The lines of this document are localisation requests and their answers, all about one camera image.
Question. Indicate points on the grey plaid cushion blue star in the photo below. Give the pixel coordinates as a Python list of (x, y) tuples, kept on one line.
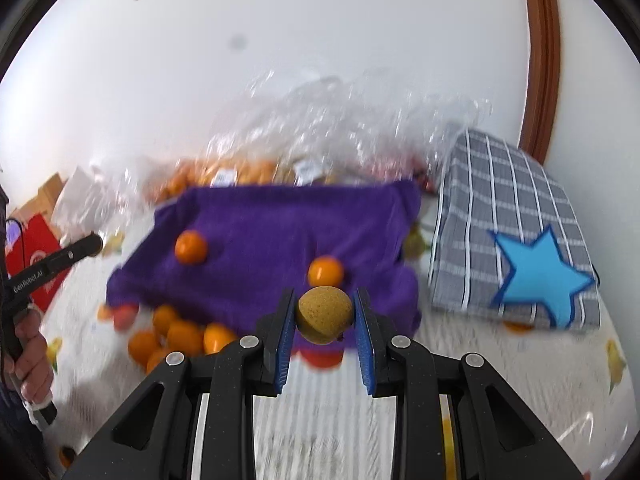
[(475, 195)]

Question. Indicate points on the brown wooden door frame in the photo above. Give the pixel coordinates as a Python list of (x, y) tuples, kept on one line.
[(542, 60)]

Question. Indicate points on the person's left hand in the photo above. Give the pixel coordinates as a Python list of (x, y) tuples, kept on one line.
[(32, 365)]

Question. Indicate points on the pile of bagged oranges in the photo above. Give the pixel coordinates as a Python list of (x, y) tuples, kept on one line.
[(240, 172)]

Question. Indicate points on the large orange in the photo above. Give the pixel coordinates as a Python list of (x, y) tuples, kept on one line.
[(325, 271), (191, 247)]

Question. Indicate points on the small green-yellow fruit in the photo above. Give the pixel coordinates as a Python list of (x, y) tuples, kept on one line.
[(322, 312)]

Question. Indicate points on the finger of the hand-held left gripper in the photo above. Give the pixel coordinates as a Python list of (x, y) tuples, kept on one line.
[(80, 250)]

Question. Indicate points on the small red-orange fruit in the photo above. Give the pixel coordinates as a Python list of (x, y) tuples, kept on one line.
[(123, 318)]

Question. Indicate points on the red paper bag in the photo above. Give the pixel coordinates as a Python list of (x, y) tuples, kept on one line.
[(37, 245)]

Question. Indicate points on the purple towel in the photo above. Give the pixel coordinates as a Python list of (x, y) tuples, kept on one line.
[(280, 230)]

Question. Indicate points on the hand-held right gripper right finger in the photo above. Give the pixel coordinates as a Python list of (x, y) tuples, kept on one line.
[(365, 350)]

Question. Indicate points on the crumpled clear plastic bag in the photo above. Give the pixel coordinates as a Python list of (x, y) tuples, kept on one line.
[(95, 195)]

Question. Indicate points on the cardboard box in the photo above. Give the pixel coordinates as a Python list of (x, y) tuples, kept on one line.
[(45, 192)]

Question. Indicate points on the small mandarin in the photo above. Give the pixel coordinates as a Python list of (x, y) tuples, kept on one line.
[(184, 337), (218, 337), (142, 347), (157, 361), (165, 319)]

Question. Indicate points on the large clear plastic bag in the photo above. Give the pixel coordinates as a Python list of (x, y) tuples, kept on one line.
[(325, 120)]

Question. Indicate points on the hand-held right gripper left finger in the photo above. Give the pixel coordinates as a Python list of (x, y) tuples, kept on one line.
[(285, 350)]

